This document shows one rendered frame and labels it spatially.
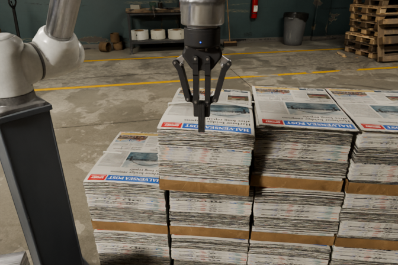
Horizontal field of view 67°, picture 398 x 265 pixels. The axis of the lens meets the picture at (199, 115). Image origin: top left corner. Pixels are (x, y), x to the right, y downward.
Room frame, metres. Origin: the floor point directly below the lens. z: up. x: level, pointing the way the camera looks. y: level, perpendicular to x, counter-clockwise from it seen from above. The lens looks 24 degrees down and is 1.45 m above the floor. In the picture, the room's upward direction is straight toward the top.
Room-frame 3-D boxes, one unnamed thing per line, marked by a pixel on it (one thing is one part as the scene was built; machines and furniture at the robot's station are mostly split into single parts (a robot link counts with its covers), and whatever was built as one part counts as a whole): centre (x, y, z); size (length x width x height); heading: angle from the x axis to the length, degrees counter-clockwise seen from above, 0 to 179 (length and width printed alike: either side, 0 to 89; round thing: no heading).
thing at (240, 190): (0.84, -0.02, 0.86); 0.29 x 0.16 x 0.04; 83
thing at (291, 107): (0.95, -0.33, 1.06); 0.37 x 0.29 x 0.01; 173
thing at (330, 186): (0.97, -0.33, 0.86); 0.38 x 0.29 x 0.04; 173
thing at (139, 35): (7.01, 0.70, 0.55); 1.80 x 0.70 x 1.09; 102
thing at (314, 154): (0.97, -0.33, 0.95); 0.38 x 0.29 x 0.23; 173
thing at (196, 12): (0.63, -0.01, 1.39); 0.09 x 0.09 x 0.06
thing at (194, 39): (0.63, -0.01, 1.32); 0.08 x 0.07 x 0.09; 84
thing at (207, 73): (0.63, -0.02, 1.25); 0.04 x 0.01 x 0.11; 174
